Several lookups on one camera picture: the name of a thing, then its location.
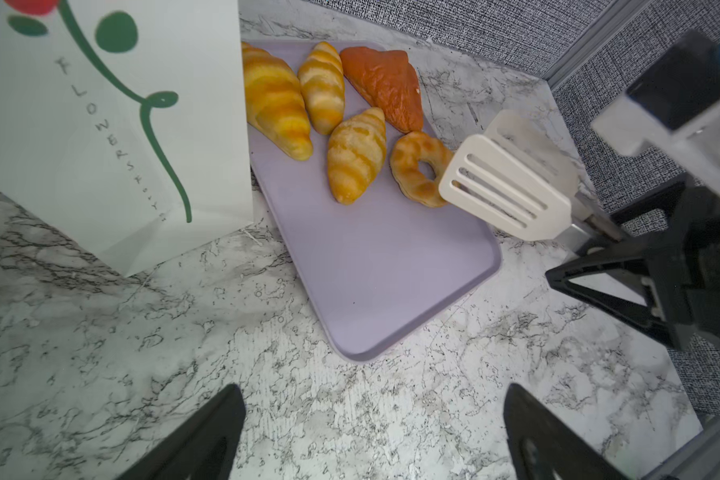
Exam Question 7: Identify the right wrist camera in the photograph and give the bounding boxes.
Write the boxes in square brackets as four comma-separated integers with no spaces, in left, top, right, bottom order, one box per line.
[591,30,720,197]

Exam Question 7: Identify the orange triangular pastry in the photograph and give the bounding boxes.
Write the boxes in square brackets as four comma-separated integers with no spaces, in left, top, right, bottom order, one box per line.
[340,46,424,134]

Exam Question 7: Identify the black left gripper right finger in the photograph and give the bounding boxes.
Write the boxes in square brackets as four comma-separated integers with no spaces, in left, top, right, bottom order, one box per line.
[503,383,625,479]

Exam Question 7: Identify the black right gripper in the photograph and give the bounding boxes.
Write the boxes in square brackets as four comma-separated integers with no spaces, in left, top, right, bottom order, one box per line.
[545,182,720,350]

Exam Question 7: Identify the ring shaped braided bread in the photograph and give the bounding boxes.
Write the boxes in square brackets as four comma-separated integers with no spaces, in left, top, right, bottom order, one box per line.
[389,131,454,208]

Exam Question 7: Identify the small golden bread roll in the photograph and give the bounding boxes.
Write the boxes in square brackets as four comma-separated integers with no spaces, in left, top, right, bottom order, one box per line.
[297,42,345,135]

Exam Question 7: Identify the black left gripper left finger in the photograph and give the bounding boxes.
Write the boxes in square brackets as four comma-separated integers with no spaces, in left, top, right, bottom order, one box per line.
[120,384,246,479]

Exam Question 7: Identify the striped croissant far left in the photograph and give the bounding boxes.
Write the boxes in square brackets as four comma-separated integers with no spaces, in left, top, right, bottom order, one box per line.
[241,42,313,161]

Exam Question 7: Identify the white steel food tongs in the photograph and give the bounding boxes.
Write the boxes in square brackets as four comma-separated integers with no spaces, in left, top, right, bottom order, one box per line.
[439,110,627,256]

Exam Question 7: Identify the lilac plastic tray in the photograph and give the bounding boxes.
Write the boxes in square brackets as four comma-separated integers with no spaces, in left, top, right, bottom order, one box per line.
[248,129,502,362]

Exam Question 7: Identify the golden croissant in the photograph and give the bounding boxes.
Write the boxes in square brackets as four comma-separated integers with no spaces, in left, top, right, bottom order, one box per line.
[326,107,387,205]

